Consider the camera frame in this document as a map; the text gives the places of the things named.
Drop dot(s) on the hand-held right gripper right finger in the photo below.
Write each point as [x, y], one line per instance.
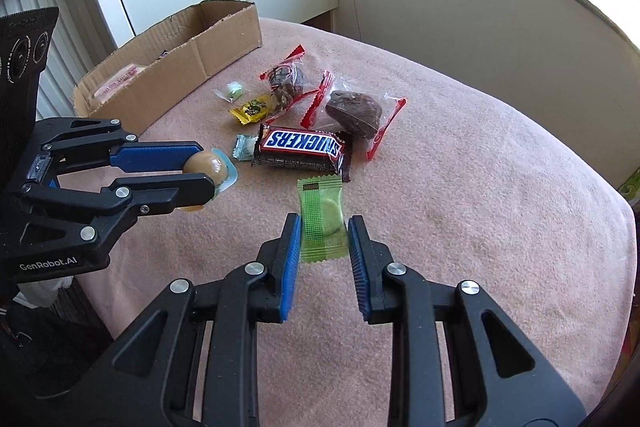
[357, 267]

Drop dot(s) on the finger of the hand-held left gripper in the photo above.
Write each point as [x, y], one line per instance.
[150, 155]
[165, 192]

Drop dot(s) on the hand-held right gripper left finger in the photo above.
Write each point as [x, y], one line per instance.
[292, 257]

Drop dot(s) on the brown jelly cup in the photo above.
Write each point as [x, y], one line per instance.
[205, 166]

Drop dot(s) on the green biscuit packet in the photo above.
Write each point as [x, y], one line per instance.
[322, 217]

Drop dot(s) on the white pink printed packet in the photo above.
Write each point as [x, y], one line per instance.
[117, 81]

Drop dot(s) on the teal candy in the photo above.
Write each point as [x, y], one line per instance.
[244, 147]

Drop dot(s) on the green white candy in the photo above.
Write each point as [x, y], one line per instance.
[234, 91]

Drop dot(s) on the yellow candy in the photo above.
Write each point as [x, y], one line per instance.
[250, 109]

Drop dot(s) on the cardboard box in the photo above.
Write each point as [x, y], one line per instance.
[200, 57]

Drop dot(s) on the cookie packet with red ends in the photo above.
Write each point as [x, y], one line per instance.
[285, 79]

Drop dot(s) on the brownie packet with red ends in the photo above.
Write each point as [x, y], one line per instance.
[355, 109]

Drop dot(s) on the green carton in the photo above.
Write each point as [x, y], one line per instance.
[631, 192]

